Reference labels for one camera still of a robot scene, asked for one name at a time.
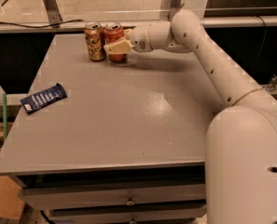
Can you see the upper drawer knob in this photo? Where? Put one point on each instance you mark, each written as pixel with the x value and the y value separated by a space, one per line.
pixel 130 202

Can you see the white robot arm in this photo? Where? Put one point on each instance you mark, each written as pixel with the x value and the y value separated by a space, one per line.
pixel 241 142

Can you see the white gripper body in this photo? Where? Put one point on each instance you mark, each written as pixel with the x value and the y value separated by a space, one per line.
pixel 140 37

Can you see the drawer knob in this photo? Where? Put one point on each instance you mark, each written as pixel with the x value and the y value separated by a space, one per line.
pixel 132 221
pixel 130 202

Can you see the green vertical post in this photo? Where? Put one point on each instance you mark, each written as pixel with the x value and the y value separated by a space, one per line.
pixel 4 106

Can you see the orange gold soda can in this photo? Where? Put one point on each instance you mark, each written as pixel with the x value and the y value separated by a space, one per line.
pixel 94 36

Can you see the grey drawer cabinet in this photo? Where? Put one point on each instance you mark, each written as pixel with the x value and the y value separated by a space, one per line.
pixel 136 130

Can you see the cardboard box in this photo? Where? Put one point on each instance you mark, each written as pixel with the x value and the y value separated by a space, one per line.
pixel 11 206

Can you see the metal bracket left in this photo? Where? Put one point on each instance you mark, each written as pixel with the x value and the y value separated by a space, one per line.
pixel 54 16

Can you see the lower drawer knob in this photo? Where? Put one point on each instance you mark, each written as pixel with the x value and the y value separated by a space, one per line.
pixel 132 221

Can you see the blue snack bar wrapper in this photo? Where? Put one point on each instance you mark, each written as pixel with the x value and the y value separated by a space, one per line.
pixel 41 99

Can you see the red coke can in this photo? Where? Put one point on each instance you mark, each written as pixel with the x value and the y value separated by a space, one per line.
pixel 112 32

